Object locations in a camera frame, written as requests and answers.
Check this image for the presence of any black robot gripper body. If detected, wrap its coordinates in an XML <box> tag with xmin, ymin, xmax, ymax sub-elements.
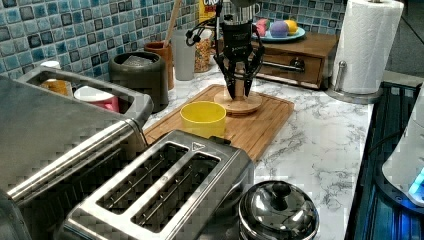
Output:
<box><xmin>220</xmin><ymin>20</ymin><xmax>259</xmax><ymax>72</ymax></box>

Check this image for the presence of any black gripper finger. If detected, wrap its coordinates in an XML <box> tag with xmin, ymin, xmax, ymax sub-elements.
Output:
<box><xmin>244</xmin><ymin>45</ymin><xmax>265</xmax><ymax>97</ymax></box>
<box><xmin>214</xmin><ymin>55</ymin><xmax>236</xmax><ymax>99</ymax></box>

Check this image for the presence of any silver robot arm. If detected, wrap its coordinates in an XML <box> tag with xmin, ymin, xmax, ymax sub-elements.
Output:
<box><xmin>214</xmin><ymin>0</ymin><xmax>265</xmax><ymax>99</ymax></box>

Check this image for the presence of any pink cup white lid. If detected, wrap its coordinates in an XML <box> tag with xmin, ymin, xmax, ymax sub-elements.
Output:
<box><xmin>74</xmin><ymin>86</ymin><xmax>119</xmax><ymax>112</ymax></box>

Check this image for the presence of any shiny steel pot lid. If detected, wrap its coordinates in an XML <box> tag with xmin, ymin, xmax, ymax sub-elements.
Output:
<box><xmin>238</xmin><ymin>180</ymin><xmax>319</xmax><ymax>240</ymax></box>

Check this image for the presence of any light blue plate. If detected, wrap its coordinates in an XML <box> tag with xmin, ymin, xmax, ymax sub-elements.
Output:
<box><xmin>250</xmin><ymin>26</ymin><xmax>307</xmax><ymax>43</ymax></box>

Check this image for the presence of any glass cereal jar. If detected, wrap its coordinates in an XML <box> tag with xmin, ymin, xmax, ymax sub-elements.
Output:
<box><xmin>194</xmin><ymin>29</ymin><xmax>212</xmax><ymax>73</ymax></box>

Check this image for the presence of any pink toy ball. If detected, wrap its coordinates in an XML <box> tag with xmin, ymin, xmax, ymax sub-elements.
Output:
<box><xmin>256</xmin><ymin>18</ymin><xmax>270</xmax><ymax>37</ymax></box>

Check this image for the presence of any purple toy ball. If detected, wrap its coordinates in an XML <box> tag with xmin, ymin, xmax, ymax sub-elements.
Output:
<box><xmin>269</xmin><ymin>21</ymin><xmax>288</xmax><ymax>38</ymax></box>

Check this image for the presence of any yellow toy ball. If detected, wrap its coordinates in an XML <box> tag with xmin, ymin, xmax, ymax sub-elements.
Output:
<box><xmin>285</xmin><ymin>20</ymin><xmax>298</xmax><ymax>35</ymax></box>

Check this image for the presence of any yellow cereal box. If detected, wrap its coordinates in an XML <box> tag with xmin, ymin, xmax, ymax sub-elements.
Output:
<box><xmin>198</xmin><ymin>0</ymin><xmax>222</xmax><ymax>24</ymax></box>

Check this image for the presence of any yellow plastic cup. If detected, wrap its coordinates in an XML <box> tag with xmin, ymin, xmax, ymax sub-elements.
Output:
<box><xmin>180</xmin><ymin>101</ymin><xmax>227</xmax><ymax>138</ymax></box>

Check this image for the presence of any grey plastic tumbler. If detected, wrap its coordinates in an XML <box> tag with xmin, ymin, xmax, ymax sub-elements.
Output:
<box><xmin>171</xmin><ymin>30</ymin><xmax>195</xmax><ymax>81</ymax></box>

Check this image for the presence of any wooden drawer box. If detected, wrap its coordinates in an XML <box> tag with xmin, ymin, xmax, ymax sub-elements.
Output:
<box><xmin>256</xmin><ymin>32</ymin><xmax>338</xmax><ymax>89</ymax></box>

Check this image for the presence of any terracotta utensil holder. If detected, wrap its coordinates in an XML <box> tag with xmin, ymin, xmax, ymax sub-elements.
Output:
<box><xmin>143</xmin><ymin>41</ymin><xmax>175</xmax><ymax>91</ymax></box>

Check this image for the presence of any dark grey round canister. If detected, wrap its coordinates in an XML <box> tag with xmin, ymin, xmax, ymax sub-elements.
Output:
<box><xmin>109</xmin><ymin>51</ymin><xmax>169</xmax><ymax>113</ymax></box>

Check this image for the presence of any steel paper towel holder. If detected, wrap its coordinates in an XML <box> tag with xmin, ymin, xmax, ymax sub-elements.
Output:
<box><xmin>324</xmin><ymin>60</ymin><xmax>384</xmax><ymax>105</ymax></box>

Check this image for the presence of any white paper towel roll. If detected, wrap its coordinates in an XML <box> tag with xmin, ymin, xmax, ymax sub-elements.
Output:
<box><xmin>332</xmin><ymin>0</ymin><xmax>404</xmax><ymax>94</ymax></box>

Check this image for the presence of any amber jar white cap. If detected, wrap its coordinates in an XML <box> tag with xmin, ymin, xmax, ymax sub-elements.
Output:
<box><xmin>41</xmin><ymin>60</ymin><xmax>73</xmax><ymax>97</ymax></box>

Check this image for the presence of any white kettle blue light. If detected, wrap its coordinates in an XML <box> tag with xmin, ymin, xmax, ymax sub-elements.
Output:
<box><xmin>382</xmin><ymin>87</ymin><xmax>424</xmax><ymax>207</ymax></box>

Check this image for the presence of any stainless steel toaster oven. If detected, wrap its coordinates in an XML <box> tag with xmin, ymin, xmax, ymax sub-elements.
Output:
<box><xmin>0</xmin><ymin>67</ymin><xmax>153</xmax><ymax>240</ymax></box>

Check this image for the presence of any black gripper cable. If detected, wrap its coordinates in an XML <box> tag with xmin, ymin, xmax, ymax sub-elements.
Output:
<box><xmin>185</xmin><ymin>0</ymin><xmax>224</xmax><ymax>56</ymax></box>

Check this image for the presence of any wooden spoon handle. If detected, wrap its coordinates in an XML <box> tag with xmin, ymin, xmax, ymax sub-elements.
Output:
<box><xmin>163</xmin><ymin>0</ymin><xmax>182</xmax><ymax>48</ymax></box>

